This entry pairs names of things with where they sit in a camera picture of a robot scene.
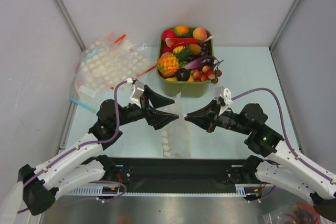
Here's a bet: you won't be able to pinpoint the toy purple grapes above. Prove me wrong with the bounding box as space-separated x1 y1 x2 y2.
198 42 209 56

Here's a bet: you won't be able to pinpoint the dark purple toy plum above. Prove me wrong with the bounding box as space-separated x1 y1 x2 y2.
175 68 190 81

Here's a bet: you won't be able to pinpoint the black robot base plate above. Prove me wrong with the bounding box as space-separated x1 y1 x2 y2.
97 155 261 188

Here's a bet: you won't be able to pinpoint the bag of red items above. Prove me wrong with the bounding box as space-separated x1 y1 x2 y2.
261 201 321 224

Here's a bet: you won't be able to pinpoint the white cable duct strip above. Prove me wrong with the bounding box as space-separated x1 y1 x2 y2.
66 184 261 198

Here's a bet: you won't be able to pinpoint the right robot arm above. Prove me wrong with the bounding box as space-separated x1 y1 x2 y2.
185 99 335 222

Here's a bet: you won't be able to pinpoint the purple toy eggplant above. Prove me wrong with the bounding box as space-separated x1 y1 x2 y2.
183 56 215 70

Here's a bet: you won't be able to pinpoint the clear dotted zip bag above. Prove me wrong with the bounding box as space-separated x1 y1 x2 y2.
162 93 192 159

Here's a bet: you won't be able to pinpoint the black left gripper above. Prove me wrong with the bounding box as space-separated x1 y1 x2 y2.
113 85 179 130

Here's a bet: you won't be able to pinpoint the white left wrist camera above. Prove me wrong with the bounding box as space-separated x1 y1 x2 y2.
127 78 144 108

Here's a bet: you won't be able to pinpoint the toy pineapple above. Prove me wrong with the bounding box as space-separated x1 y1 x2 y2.
156 46 193 78

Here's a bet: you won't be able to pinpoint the toy watermelon slice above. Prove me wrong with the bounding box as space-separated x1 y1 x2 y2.
165 37 181 48

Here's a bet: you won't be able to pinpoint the blue zip bag slider strip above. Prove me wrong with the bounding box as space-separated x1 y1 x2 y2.
69 97 96 113

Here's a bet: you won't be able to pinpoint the toy peach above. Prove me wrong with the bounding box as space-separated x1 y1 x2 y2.
192 27 207 41

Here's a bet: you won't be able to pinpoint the red toy apple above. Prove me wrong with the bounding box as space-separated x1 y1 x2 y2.
161 29 176 42

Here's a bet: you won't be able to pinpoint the orange toy mango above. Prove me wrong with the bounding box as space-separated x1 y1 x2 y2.
173 25 189 37

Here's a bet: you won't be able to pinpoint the red toy chili pepper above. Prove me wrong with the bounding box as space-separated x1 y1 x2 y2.
171 38 198 49

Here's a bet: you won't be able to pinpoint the pile of dotted zip bags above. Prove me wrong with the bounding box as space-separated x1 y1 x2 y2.
75 32 155 107

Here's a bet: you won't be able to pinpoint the brown toy kiwi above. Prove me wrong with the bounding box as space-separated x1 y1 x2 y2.
188 44 202 56

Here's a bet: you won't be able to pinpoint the toy lychee cluster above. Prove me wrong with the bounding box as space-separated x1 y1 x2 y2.
188 61 223 84

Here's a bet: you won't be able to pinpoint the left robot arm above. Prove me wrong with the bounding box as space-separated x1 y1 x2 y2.
18 80 179 216

